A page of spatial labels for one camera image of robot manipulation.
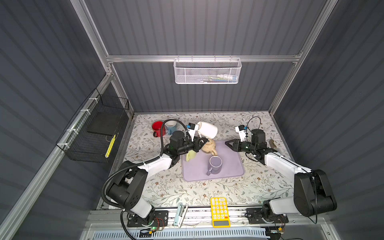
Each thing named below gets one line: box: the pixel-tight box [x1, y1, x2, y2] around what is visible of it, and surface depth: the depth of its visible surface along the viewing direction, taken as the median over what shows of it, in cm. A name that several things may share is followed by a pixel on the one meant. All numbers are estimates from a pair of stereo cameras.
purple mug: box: [206, 155, 223, 176], surface depth 86 cm
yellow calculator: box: [210, 197, 231, 228], surface depth 76 cm
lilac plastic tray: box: [181, 140, 245, 182], surface depth 93 cm
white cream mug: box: [197, 121, 218, 139], surface depth 80 cm
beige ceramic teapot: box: [201, 139, 218, 156], surface depth 93 cm
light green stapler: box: [173, 203, 188, 228], surface depth 75 cm
